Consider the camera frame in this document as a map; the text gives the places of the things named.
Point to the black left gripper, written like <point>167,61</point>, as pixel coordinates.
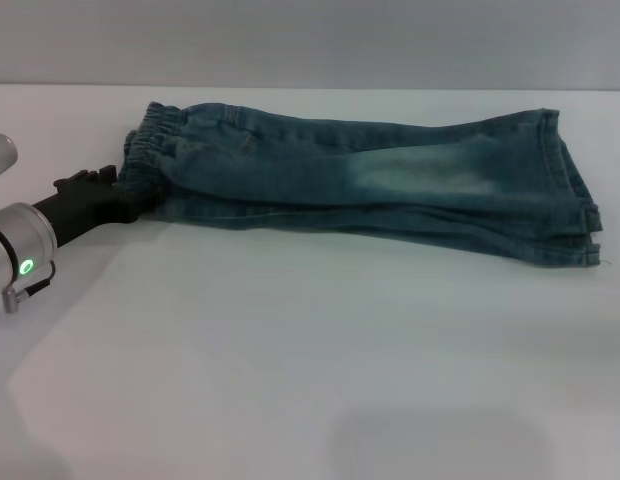
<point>85,210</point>

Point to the blue denim shorts basketball print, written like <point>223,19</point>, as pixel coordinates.
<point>340,175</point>

